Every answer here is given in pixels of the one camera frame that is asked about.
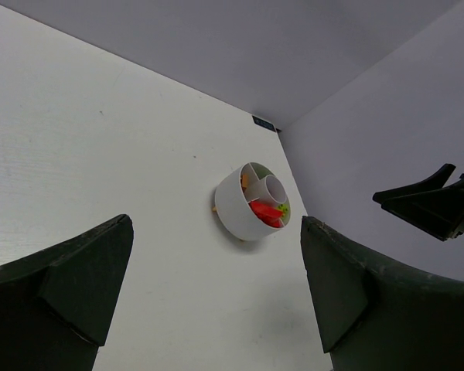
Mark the red lego brick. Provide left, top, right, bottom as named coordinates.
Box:
left=249, top=200, right=283, bottom=228

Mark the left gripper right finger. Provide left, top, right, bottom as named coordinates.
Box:
left=301, top=216, right=464, bottom=370

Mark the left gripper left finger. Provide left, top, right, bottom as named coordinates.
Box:
left=0, top=214, right=134, bottom=370

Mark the yellow-green lego brick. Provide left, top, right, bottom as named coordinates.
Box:
left=277, top=203, right=290, bottom=219

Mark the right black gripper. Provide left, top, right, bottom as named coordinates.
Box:
left=373, top=163, right=464, bottom=241

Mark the white divided round container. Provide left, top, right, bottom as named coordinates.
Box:
left=214, top=162, right=292, bottom=241

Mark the orange lego brick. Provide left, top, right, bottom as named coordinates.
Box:
left=241, top=174, right=249, bottom=191

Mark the blue label right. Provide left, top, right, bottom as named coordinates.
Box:
left=252, top=116, right=277, bottom=132

